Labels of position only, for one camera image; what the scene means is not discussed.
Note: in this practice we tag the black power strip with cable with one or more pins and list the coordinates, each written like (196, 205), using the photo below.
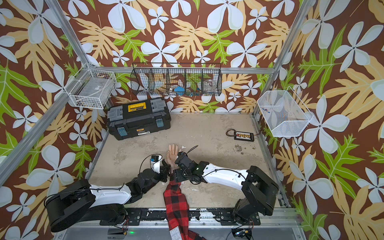
(241, 136)

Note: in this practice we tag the person's bare hand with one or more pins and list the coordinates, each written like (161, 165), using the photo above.
(172, 156)

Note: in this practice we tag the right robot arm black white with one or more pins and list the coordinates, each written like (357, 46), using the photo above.
(259, 189)

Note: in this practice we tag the white wire basket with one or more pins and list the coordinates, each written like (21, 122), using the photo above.
(91, 87)
(285, 113)

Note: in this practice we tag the blue item in black basket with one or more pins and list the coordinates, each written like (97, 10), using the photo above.
(180, 91)

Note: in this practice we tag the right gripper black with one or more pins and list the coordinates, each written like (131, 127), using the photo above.
(177, 175)

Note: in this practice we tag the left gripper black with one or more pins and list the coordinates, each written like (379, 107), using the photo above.
(164, 171)

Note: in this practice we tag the forearm in red plaid sleeve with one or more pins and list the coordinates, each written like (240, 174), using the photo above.
(177, 210)

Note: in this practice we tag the black toolbox with yellow label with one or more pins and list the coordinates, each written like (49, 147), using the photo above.
(138, 118)

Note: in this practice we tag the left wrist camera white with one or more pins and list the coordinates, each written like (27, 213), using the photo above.
(155, 163)

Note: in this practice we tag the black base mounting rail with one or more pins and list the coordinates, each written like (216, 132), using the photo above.
(202, 216)

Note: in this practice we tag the white wire basket left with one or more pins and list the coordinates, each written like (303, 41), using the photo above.
(91, 87)

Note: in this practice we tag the black wire basket rear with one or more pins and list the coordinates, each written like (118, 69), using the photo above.
(197, 79)

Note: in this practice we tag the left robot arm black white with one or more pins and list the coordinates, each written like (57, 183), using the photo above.
(82, 202)

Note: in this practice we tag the white wire basket right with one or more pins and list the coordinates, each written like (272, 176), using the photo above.
(285, 113)

